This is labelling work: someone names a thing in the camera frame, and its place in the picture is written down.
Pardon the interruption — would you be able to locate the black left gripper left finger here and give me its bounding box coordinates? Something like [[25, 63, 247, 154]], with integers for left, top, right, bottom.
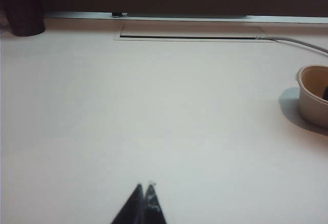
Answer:
[[110, 183, 145, 224]]

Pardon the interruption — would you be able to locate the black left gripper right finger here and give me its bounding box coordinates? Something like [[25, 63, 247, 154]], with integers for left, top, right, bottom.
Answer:
[[144, 181, 169, 224]]

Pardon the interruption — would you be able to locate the beige paper lunch box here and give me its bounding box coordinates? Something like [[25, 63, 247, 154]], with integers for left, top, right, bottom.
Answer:
[[296, 65, 328, 129]]

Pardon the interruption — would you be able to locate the dark cylindrical container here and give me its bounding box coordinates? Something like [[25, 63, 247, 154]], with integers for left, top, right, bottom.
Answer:
[[1, 0, 46, 37]]

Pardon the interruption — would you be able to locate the white desk cable flap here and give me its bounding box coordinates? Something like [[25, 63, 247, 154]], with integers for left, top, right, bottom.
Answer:
[[113, 24, 278, 43]]

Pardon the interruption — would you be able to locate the silver divider base rail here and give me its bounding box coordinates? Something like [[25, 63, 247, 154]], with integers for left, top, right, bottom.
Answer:
[[45, 11, 328, 25]]

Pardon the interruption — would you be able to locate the grey power cable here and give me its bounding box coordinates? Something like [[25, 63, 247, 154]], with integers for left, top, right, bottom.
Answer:
[[256, 35, 328, 55]]

